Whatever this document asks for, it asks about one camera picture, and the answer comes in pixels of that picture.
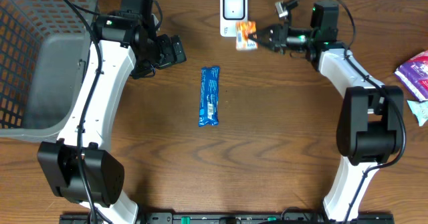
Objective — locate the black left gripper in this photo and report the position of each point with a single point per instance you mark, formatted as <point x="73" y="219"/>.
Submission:
<point x="170" y="52"/>

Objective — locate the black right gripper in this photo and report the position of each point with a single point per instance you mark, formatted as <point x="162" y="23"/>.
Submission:
<point x="277" y="37"/>

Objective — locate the orange tissue packet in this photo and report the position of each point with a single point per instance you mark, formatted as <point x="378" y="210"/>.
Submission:
<point x="243" y="29"/>

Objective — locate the blue biscuit packet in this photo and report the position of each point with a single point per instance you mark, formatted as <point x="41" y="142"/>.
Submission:
<point x="209" y="96"/>

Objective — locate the purple Carefree pad pack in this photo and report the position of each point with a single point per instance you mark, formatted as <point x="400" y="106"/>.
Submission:
<point x="413" y="75"/>

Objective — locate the mint green wipes packet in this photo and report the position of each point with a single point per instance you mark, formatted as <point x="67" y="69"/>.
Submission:
<point x="419" y="110"/>

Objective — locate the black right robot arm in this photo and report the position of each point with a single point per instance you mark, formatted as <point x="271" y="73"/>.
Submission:
<point x="371" y="134"/>

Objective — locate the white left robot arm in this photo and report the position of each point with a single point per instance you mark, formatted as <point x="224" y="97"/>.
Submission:
<point x="79" y="166"/>

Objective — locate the white barcode scanner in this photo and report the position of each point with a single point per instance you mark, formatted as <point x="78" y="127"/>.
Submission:
<point x="232" y="12"/>

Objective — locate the dark grey plastic basket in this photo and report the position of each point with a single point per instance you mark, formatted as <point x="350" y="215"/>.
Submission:
<point x="44" y="56"/>

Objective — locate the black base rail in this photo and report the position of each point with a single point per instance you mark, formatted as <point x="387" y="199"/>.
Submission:
<point x="289" y="217"/>

